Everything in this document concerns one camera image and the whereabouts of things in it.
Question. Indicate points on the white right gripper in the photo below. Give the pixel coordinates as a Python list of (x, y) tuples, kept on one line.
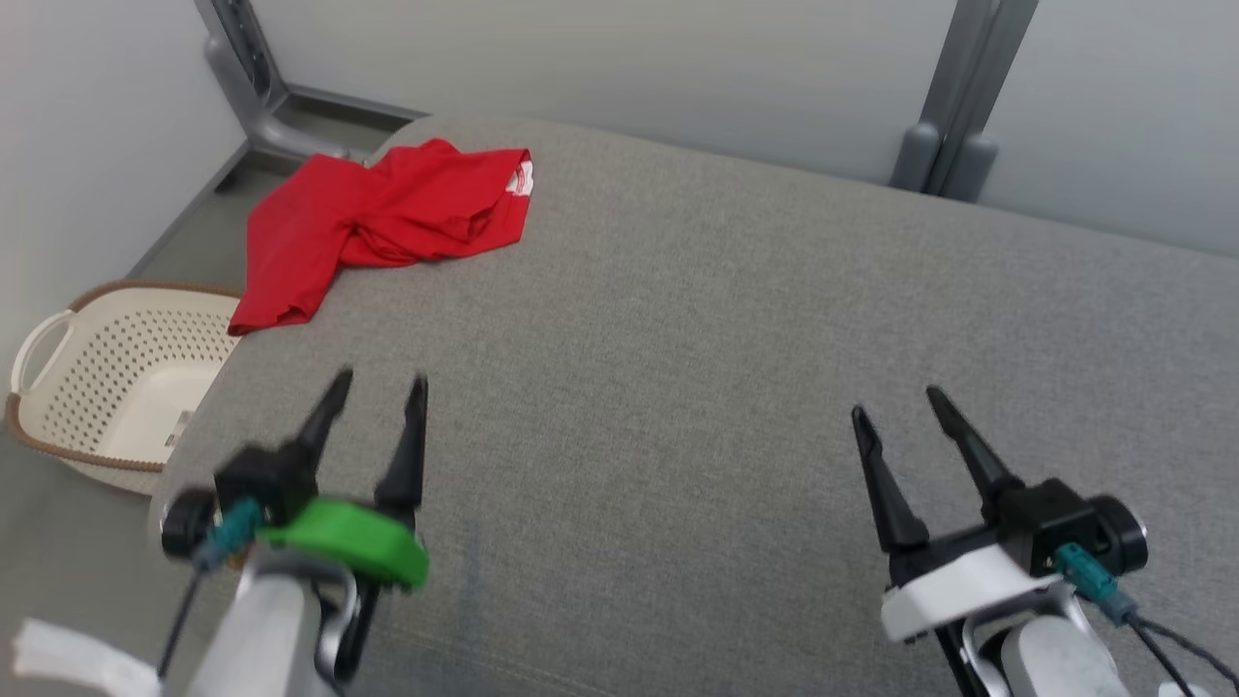
[(958, 586)]

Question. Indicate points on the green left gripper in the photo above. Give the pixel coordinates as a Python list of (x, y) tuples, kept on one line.
[(358, 542)]

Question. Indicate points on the red and white garment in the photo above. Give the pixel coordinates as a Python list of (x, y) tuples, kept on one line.
[(387, 208)]

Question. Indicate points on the white label on right arm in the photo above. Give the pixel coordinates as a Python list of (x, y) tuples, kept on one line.
[(1181, 690)]

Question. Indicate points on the cream perforated laundry basket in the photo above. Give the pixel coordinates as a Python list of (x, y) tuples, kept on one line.
[(116, 378)]

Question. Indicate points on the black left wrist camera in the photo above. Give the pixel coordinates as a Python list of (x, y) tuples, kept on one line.
[(261, 484)]

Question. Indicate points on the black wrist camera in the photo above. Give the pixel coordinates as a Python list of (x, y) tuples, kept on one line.
[(1065, 518), (261, 484)]

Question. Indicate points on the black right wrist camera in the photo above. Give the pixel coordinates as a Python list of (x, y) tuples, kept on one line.
[(1065, 518)]

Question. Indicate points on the grey metal frame post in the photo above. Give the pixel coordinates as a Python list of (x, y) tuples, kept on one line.
[(254, 87), (953, 106)]

